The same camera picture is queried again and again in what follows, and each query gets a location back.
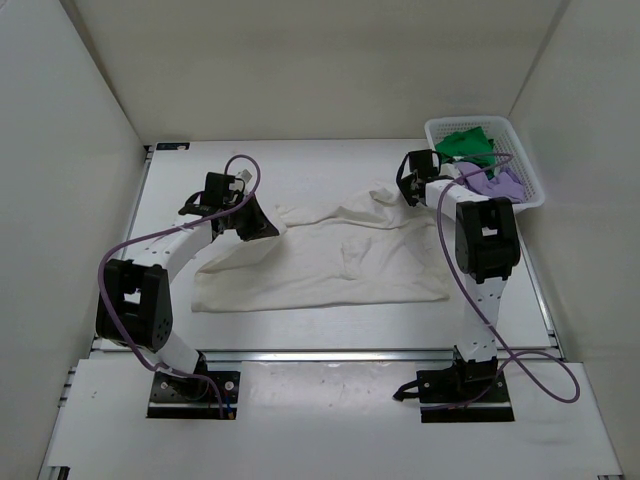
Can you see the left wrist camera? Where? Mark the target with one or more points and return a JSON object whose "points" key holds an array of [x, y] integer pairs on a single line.
{"points": [[244, 175]]}

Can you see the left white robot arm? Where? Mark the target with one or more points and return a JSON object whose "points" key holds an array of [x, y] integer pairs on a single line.
{"points": [[135, 307]]}

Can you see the cream white t-shirt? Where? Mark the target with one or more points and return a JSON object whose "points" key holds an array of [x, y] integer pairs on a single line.
{"points": [[370, 248]]}

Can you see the white plastic basket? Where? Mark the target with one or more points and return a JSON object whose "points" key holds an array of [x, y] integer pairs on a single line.
{"points": [[500, 130]]}

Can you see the green t-shirt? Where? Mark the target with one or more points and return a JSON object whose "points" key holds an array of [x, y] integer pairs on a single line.
{"points": [[472, 144]]}

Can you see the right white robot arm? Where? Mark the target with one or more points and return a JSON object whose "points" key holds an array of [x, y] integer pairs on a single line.
{"points": [[479, 240]]}

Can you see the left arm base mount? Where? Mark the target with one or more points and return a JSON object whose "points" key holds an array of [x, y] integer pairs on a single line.
{"points": [[176, 398]]}

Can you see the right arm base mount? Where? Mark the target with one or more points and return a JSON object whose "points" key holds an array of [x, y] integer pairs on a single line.
{"points": [[464, 392]]}

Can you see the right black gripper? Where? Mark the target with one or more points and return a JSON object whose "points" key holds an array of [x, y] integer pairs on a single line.
{"points": [[409, 185]]}

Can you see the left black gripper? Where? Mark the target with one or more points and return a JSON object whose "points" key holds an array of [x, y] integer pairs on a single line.
{"points": [[255, 220]]}

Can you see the purple t-shirt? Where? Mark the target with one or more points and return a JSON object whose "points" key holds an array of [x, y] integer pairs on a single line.
{"points": [[503, 184]]}

